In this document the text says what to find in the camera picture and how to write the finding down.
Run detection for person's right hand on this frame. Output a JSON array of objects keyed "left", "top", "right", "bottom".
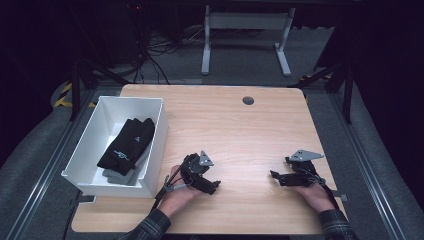
[{"left": 292, "top": 182, "right": 336, "bottom": 214}]

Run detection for yellow black hazard tape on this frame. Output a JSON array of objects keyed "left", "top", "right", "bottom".
[
  {"left": 53, "top": 82, "right": 98, "bottom": 109},
  {"left": 298, "top": 73, "right": 333, "bottom": 103}
]

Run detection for hand-held gripper cable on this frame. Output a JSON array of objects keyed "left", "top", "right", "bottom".
[
  {"left": 312, "top": 175, "right": 342, "bottom": 212},
  {"left": 151, "top": 155, "right": 192, "bottom": 213}
]

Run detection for white box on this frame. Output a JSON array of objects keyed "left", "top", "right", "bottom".
[{"left": 61, "top": 95, "right": 169, "bottom": 200}]

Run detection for person's left hand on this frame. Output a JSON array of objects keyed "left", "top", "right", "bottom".
[{"left": 157, "top": 165, "right": 204, "bottom": 219}]

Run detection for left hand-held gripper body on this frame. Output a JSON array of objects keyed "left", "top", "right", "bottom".
[{"left": 179, "top": 150, "right": 215, "bottom": 193}]

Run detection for right hand-held gripper cable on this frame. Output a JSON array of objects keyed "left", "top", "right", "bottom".
[{"left": 312, "top": 175, "right": 342, "bottom": 212}]

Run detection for left hand-held gripper cable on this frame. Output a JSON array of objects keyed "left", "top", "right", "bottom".
[{"left": 151, "top": 155, "right": 192, "bottom": 213}]

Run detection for grey table bracket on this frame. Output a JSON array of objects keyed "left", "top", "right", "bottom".
[
  {"left": 331, "top": 190, "right": 349, "bottom": 203},
  {"left": 77, "top": 194, "right": 97, "bottom": 205}
]

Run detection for plain grey mitten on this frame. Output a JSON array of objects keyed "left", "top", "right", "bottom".
[{"left": 101, "top": 149, "right": 149, "bottom": 183}]

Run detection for black metal stand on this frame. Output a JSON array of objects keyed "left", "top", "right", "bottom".
[
  {"left": 287, "top": 60, "right": 355, "bottom": 125},
  {"left": 67, "top": 57, "right": 132, "bottom": 122}
]

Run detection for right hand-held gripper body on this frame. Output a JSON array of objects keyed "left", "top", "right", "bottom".
[{"left": 281, "top": 149, "right": 326, "bottom": 188}]

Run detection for white metal desk frame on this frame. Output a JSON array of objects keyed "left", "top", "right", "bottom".
[{"left": 200, "top": 4, "right": 297, "bottom": 77}]

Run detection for tangle of black floor cables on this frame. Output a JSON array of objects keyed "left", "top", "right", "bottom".
[{"left": 125, "top": 19, "right": 208, "bottom": 85}]

